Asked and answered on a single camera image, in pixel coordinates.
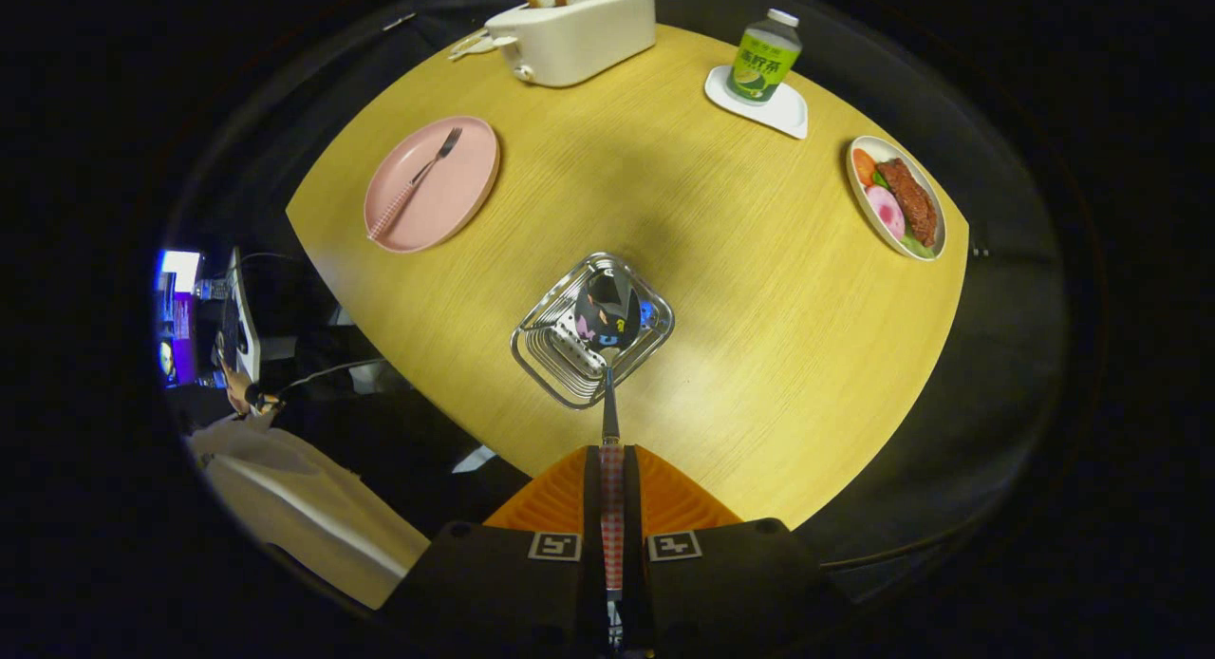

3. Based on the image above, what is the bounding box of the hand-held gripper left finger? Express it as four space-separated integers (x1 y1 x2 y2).
380 444 608 659

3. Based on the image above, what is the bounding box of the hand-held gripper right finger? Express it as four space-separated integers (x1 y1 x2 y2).
622 444 855 659

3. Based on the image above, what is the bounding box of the checkered handle spoon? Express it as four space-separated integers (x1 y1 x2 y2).
573 268 643 603

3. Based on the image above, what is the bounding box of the checkered handle fork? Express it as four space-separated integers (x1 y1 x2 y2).
367 127 463 241

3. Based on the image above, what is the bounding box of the person's white garment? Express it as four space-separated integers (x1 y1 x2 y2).
185 417 433 611

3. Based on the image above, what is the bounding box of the pink round plate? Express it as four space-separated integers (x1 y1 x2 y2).
364 116 501 254

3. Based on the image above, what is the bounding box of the white flat panel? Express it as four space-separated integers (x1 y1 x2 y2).
226 249 263 382

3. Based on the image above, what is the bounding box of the white plate with food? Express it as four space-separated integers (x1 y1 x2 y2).
845 135 948 262

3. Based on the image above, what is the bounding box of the white square coaster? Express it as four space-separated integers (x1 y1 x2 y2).
704 66 810 140

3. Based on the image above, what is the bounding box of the lit computer monitor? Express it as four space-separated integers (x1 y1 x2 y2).
155 249 203 386

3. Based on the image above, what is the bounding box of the green label drink bottle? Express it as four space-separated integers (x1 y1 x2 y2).
725 9 803 105

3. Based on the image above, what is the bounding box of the white toaster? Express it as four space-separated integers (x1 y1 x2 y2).
484 0 657 88

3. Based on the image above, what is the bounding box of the metal wire rack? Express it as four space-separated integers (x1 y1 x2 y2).
511 252 676 410

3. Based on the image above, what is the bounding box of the black cable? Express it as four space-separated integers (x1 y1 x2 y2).
275 355 385 401

